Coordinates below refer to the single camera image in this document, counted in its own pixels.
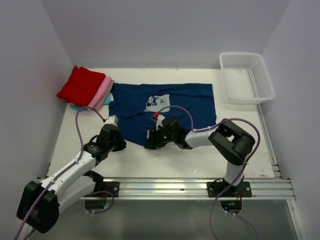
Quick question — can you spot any dark blue t shirt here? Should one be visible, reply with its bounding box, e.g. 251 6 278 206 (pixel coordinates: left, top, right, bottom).
109 83 217 146

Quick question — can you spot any red folded t shirt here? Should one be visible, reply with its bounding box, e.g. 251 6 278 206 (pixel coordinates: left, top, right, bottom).
56 66 106 107

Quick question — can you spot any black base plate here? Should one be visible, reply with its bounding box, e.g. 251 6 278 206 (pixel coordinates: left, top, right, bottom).
86 181 120 198
206 179 253 198

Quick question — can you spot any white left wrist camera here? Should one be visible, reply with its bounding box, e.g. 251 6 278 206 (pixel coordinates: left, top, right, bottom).
104 115 118 127

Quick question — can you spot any turquoise folded t shirt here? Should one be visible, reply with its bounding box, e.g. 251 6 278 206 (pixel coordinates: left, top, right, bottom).
70 93 112 111

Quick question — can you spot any aluminium front rail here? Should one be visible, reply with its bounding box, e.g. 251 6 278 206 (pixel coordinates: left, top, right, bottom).
93 178 295 200

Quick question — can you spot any white plastic basket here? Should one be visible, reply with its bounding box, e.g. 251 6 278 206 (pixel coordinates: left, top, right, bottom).
219 52 276 105

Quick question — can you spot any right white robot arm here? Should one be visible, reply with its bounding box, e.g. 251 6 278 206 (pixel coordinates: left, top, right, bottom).
144 114 256 197

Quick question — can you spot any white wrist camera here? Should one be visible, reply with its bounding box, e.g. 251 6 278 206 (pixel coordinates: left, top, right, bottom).
104 115 118 127
152 112 165 130

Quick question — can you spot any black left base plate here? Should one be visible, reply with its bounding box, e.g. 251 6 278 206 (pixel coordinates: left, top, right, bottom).
86 181 120 198

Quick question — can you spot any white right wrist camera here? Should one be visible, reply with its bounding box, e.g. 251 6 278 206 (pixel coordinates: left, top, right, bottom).
152 112 165 130

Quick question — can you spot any pink folded t shirt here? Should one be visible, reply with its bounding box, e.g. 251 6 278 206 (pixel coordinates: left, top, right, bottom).
87 75 112 108

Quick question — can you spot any beige folded t shirt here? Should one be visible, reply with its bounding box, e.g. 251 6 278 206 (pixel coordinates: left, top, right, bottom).
93 79 115 111

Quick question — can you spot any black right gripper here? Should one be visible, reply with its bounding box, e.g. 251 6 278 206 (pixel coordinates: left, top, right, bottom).
144 125 176 149

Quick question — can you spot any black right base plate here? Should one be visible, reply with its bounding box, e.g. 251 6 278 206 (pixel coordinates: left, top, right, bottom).
206 179 253 198

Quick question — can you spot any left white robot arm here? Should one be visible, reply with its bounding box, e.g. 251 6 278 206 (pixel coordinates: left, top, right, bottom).
16 123 126 234

